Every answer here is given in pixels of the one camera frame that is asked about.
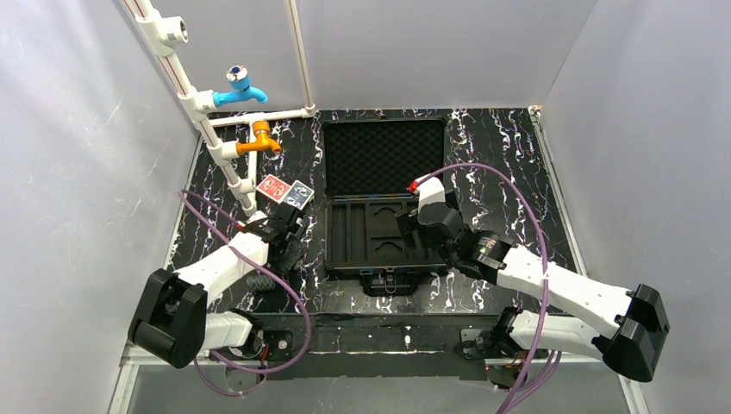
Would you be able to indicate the red playing card deck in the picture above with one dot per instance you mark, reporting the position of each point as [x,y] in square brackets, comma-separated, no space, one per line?
[273,188]

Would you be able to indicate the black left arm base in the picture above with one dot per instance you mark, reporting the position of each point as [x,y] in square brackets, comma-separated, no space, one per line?
[260,343]

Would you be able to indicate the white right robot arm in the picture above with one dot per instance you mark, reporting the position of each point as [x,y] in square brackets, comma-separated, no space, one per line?
[626,329]

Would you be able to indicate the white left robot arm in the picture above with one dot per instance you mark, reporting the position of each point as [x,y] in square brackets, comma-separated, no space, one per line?
[172,319]

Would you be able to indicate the aluminium front rail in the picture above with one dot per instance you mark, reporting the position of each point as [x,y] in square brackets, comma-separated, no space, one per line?
[321,383]

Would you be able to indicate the blue plastic faucet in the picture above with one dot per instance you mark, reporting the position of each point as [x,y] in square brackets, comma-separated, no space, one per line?
[242,91]

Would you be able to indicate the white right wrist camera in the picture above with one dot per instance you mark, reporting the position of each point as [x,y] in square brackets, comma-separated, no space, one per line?
[428,191]

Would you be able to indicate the white PVC pipe frame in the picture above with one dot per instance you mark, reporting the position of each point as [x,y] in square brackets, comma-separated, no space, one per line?
[162,35]

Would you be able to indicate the black foam-lined poker case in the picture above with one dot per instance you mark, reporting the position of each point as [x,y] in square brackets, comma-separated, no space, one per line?
[369,166]

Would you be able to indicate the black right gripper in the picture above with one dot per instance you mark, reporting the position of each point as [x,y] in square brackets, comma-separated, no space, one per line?
[409,223]

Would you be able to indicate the green poker chip stack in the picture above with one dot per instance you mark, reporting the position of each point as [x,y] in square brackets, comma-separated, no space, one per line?
[260,283]

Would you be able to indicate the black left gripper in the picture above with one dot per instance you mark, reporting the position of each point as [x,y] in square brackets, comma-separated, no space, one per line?
[288,227]

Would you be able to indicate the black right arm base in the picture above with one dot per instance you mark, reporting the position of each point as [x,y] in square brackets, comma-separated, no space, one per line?
[495,343]

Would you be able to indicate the orange plastic faucet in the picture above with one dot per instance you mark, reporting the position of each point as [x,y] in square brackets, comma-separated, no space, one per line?
[261,132]

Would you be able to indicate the blue playing card deck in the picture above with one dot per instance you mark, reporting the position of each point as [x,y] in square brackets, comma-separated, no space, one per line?
[299,195]

